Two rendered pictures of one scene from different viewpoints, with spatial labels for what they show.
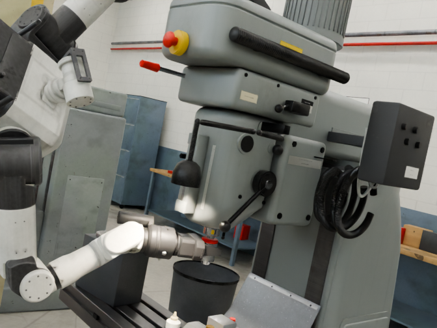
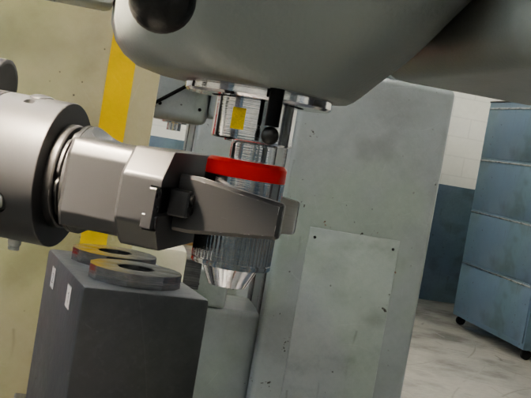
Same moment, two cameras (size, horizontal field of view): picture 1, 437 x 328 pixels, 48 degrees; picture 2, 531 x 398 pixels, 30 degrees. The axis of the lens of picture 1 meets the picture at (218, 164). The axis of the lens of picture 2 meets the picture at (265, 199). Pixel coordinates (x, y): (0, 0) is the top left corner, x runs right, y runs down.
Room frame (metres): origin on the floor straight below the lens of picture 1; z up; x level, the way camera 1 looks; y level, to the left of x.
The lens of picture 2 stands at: (0.86, -0.32, 1.28)
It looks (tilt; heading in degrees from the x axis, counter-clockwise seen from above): 3 degrees down; 30
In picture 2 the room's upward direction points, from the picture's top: 10 degrees clockwise
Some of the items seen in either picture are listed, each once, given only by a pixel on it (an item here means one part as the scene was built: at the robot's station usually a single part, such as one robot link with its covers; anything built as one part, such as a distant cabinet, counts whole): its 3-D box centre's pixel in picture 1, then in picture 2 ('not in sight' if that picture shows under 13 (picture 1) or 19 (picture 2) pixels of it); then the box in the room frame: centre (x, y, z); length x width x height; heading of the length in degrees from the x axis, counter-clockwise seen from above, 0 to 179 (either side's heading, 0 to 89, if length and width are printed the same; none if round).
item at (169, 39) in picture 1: (170, 40); not in sight; (1.19, 0.17, 1.76); 0.04 x 0.03 x 0.04; 42
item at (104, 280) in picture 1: (112, 265); (109, 354); (1.67, 0.29, 1.04); 0.22 x 0.12 x 0.20; 51
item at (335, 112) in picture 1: (340, 129); not in sight; (1.69, -0.39, 1.66); 0.80 x 0.23 x 0.20; 132
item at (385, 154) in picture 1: (398, 147); not in sight; (1.30, -0.47, 1.62); 0.20 x 0.09 x 0.21; 132
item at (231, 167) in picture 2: (209, 239); (246, 169); (1.36, -0.02, 1.26); 0.05 x 0.05 x 0.01
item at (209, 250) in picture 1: (211, 251); (226, 212); (1.33, -0.03, 1.24); 0.06 x 0.02 x 0.03; 109
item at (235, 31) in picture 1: (294, 58); not in sight; (1.27, -0.14, 1.79); 0.45 x 0.04 x 0.04; 132
